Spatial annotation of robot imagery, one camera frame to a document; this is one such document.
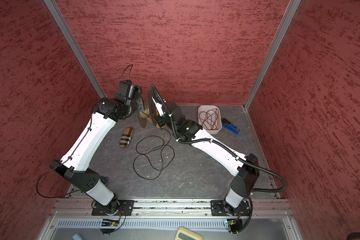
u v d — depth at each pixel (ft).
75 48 2.81
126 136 3.20
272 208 2.49
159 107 1.93
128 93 1.73
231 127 3.40
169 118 1.64
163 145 3.20
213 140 1.54
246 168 1.35
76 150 1.40
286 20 2.48
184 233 2.16
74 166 1.36
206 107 3.75
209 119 3.63
